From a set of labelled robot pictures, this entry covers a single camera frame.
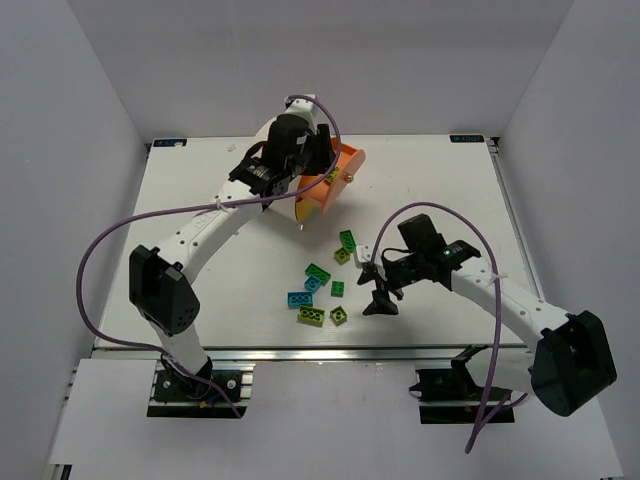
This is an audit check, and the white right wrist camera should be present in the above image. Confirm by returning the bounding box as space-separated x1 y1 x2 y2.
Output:
353 244 379 269

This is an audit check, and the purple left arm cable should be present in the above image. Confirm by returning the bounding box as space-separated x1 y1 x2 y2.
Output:
75 93 343 419

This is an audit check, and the blue label sticker left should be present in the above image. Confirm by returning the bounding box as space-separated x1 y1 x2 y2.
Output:
152 138 187 148

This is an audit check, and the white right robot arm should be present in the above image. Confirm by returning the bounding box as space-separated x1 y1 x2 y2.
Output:
355 214 618 417

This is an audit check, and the cream round drawer cabinet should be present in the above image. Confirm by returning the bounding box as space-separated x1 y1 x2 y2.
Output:
242 114 326 232

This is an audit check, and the lime square lego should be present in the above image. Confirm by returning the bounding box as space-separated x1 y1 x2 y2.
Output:
333 247 351 265
330 306 348 326

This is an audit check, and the lime long lego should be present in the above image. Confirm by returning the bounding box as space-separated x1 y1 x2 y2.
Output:
297 305 325 328

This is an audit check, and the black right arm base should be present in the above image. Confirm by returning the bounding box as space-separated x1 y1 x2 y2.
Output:
407 345 490 425

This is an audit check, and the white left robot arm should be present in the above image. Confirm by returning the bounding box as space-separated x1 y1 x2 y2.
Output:
129 108 335 389

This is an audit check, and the orange top drawer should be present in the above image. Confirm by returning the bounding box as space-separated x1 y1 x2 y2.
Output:
295 144 366 223

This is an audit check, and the aluminium front rail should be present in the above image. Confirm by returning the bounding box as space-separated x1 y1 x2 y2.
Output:
92 344 476 364

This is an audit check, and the yellow drawer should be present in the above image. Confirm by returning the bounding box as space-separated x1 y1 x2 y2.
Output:
294 196 320 224

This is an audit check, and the lime square lego front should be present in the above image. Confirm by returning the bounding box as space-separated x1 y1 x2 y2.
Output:
330 306 348 326

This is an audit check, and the blue label sticker right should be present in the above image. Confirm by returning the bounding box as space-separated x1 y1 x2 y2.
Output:
449 134 485 144

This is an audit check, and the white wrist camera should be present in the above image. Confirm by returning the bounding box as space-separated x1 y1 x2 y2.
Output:
353 244 379 269
285 94 318 124

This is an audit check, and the blue label sticker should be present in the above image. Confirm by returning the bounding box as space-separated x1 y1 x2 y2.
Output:
449 134 485 144
152 138 187 148

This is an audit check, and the lime small lego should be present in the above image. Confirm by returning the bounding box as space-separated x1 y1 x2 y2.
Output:
325 167 339 183

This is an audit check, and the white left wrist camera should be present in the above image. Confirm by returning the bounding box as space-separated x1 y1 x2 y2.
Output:
285 94 318 124

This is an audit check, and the blue square lego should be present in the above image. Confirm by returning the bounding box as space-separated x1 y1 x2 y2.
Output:
304 275 323 294

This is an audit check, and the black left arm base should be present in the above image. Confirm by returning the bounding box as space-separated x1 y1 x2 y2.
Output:
147 361 252 419

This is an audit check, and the blue long lego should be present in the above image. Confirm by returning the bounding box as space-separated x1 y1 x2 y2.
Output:
287 291 314 309

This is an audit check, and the dark green long lego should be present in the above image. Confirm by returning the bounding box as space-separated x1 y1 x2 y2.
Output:
339 230 357 253

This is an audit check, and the green square lego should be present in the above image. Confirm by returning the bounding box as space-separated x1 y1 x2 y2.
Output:
331 280 345 298

